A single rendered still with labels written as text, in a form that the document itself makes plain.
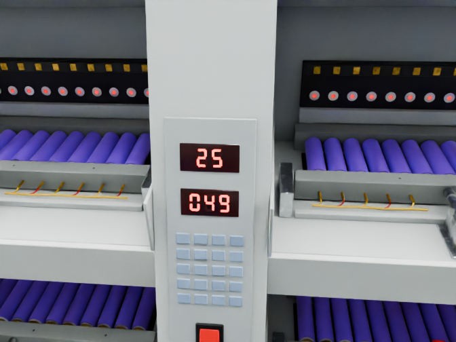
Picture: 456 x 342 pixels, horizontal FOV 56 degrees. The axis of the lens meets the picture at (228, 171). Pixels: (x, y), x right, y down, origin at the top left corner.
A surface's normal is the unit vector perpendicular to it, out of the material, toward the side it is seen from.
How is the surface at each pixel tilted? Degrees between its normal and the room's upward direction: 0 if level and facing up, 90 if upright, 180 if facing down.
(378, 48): 90
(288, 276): 109
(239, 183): 90
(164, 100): 90
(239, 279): 90
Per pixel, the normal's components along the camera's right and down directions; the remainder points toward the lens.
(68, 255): -0.09, 0.55
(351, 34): -0.10, 0.25
